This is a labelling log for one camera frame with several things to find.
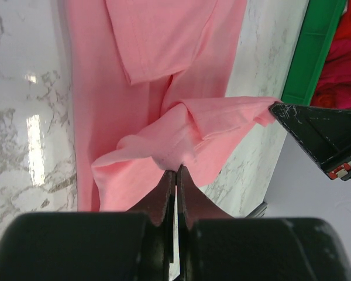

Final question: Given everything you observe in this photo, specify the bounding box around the green plastic bin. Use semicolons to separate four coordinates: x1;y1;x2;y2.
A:
281;0;347;106

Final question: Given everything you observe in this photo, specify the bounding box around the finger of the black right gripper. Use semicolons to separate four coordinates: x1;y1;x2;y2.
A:
270;102;351;179

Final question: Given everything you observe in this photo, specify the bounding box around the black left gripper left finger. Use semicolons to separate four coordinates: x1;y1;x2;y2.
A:
129;171;176;280

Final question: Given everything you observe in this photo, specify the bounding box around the magenta t-shirt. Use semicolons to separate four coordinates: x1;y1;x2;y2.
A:
311;39;351;109

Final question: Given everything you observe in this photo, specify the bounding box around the pink t-shirt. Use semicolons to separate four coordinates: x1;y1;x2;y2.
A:
66;1;275;211

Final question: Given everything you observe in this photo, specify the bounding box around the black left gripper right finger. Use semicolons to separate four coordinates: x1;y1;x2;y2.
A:
176;165;233;280

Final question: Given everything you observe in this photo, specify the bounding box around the right aluminium frame post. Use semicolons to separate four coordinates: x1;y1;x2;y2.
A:
246;201;268;218

